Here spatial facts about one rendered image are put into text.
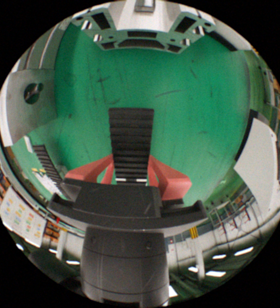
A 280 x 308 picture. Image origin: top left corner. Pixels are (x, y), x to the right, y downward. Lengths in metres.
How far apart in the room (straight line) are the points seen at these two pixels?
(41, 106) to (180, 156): 0.25
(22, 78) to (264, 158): 0.45
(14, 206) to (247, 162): 3.30
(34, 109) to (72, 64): 0.08
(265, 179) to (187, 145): 0.25
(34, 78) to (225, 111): 0.30
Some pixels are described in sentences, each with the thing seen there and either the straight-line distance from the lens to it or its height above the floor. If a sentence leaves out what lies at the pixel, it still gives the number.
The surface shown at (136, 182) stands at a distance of 0.15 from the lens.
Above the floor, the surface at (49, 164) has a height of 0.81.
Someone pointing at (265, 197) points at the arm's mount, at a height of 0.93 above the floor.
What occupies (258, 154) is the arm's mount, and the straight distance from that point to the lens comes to 0.31.
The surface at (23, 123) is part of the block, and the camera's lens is 0.15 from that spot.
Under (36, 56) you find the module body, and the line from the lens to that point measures 0.19.
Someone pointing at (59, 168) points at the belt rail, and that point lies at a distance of 0.25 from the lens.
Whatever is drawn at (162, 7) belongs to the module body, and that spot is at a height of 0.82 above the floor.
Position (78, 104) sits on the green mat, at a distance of 0.15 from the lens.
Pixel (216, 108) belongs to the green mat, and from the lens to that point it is 0.18.
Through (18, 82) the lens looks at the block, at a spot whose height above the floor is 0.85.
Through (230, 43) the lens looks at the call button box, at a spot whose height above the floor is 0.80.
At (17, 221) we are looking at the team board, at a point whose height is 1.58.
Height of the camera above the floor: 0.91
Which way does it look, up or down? 56 degrees down
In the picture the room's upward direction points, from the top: 177 degrees clockwise
